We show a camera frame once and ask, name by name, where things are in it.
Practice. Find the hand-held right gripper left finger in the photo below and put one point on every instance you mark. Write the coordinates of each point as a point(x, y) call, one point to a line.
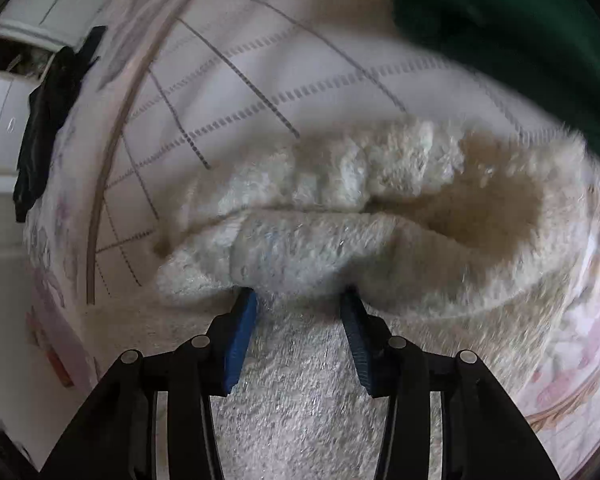
point(240, 340)

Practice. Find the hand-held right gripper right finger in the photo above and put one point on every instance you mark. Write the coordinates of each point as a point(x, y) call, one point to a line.
point(357, 345)

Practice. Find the white fuzzy jacket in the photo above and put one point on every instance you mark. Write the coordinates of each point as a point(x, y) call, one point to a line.
point(305, 410)

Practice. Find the white quilted floral mat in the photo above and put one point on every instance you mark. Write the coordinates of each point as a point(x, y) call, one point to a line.
point(230, 85)

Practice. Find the black crumpled garment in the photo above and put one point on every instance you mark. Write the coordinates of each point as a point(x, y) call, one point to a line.
point(45, 125)

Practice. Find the green striped folded garment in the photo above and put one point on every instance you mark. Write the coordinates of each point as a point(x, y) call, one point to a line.
point(505, 25)

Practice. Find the white sliding door wardrobe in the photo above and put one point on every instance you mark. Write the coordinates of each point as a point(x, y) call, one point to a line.
point(30, 15)

